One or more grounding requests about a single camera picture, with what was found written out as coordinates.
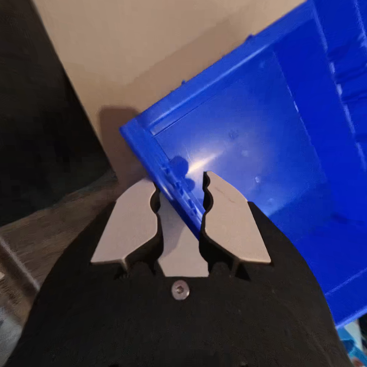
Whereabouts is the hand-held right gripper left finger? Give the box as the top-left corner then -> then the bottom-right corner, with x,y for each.
91,179 -> 163,272

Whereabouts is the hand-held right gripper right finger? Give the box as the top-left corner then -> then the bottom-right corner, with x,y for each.
199,171 -> 272,272

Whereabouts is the blue plastic bin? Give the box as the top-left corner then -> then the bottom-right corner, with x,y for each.
119,0 -> 367,329

